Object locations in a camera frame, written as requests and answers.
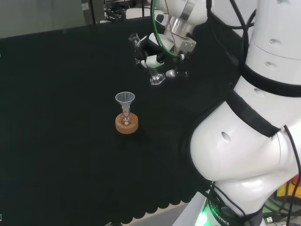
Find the white plug connector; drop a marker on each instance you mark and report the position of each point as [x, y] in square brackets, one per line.
[269, 219]

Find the black bench cloth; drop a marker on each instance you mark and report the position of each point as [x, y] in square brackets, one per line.
[58, 117]

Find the yellow stop button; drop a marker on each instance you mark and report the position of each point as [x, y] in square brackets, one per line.
[288, 188]

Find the clear plastic funnel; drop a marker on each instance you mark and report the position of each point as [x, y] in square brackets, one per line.
[125, 97]

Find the round-bottom glass flask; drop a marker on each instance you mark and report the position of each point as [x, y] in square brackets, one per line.
[126, 119]

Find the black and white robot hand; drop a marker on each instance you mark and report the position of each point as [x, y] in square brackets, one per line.
[155, 60]

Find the clear graduated cylinder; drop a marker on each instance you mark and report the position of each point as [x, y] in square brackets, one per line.
[157, 78]

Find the grey background equipment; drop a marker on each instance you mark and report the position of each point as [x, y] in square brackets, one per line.
[94, 11]

